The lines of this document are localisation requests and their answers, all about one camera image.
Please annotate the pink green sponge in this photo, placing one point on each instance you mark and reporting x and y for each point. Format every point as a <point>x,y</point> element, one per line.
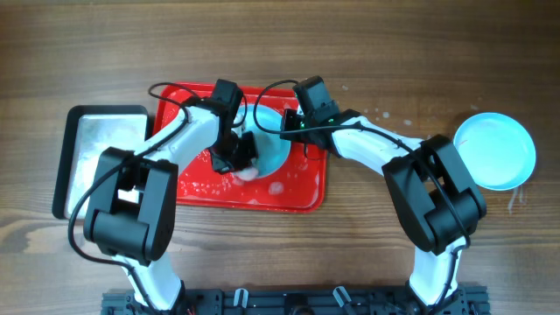
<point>247,174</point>

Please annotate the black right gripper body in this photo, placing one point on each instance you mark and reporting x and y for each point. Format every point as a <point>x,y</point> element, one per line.
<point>290,123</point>

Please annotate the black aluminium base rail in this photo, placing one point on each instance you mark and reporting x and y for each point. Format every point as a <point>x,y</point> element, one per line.
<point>466,300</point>

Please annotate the light blue plate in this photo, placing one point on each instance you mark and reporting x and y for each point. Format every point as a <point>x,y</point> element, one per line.
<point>498,151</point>
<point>271,144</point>

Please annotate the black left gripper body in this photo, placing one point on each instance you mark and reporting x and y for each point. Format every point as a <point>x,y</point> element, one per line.
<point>239,157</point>

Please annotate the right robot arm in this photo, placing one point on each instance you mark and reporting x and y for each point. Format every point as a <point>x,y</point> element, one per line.
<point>435,197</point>

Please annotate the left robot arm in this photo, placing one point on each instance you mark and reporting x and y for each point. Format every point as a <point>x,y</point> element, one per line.
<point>131,205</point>

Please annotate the light blue plate top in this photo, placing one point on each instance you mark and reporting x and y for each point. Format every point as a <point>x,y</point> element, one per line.
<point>498,151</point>

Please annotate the light blue plate bottom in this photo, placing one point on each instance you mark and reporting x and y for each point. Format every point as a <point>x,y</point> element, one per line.
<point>271,144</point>

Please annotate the red plastic tray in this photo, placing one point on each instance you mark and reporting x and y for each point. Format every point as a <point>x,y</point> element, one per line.
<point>298,185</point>

